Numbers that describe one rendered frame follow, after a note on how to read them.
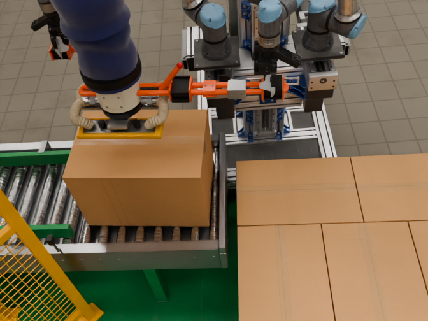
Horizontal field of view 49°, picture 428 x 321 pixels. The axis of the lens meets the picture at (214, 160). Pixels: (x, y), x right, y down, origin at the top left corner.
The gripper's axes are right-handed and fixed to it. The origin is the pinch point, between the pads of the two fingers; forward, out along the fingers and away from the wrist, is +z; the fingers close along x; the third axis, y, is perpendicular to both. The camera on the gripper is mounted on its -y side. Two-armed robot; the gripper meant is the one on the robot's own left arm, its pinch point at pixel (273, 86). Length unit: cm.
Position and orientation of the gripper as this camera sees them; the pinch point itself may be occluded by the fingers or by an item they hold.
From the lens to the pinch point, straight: 181.3
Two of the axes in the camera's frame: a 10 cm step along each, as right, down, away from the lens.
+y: -9.9, -0.2, 1.1
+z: 0.8, 6.3, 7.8
